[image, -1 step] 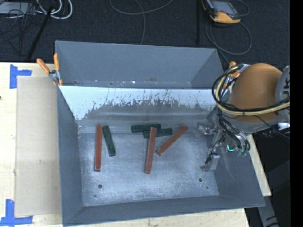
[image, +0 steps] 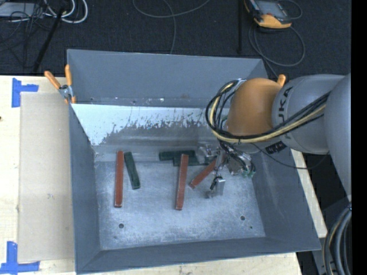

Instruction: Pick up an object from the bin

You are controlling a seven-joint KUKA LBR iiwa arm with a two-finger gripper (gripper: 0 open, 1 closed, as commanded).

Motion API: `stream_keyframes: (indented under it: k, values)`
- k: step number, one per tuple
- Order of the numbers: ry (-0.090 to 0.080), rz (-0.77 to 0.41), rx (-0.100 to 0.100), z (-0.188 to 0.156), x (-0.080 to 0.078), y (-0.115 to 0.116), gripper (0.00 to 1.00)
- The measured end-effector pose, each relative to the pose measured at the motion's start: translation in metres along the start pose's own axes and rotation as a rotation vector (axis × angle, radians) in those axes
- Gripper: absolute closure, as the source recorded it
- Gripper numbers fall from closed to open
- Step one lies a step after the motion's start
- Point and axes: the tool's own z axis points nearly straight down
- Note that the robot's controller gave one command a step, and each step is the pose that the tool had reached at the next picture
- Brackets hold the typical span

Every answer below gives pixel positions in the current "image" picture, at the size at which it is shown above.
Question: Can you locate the dark green flat block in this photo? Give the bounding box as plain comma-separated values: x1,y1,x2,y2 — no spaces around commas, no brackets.
158,150,197,162
173,156,210,167
123,151,142,190

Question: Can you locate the red-brown flat block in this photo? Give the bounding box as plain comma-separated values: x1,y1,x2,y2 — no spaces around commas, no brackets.
174,154,190,211
114,150,125,209
188,156,219,190

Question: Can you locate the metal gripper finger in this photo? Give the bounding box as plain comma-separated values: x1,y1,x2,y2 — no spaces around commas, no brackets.
199,143,218,158
215,150,229,174

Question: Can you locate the pale wood flat board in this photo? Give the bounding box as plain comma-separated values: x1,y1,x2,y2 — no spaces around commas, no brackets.
17,91,76,264

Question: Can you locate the grey metal bin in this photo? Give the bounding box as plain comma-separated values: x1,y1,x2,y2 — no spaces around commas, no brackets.
66,49,322,275

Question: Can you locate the black cylinder on white bracket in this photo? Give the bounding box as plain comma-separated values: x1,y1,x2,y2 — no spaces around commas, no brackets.
205,174,227,199

